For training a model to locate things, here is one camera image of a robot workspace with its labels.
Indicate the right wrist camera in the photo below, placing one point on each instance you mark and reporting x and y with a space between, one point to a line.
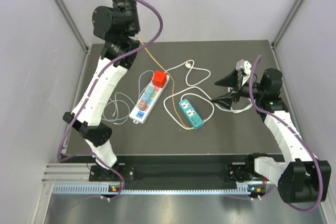
244 67

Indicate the blue USB charger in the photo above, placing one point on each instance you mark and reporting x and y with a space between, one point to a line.
146 97

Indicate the green USB charger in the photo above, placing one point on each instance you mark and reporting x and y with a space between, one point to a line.
150 90

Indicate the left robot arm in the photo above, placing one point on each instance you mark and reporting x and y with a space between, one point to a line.
116 25

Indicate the red cube socket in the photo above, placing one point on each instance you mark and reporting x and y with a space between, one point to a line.
159 79

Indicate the white power strip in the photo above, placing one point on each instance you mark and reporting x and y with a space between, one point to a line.
138 116

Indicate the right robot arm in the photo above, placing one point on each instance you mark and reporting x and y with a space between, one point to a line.
302 178

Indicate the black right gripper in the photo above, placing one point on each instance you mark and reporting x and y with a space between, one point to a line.
227 100

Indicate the teal power strip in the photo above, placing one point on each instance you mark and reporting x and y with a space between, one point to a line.
192 116

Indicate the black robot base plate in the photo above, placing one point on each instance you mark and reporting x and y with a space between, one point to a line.
185 172

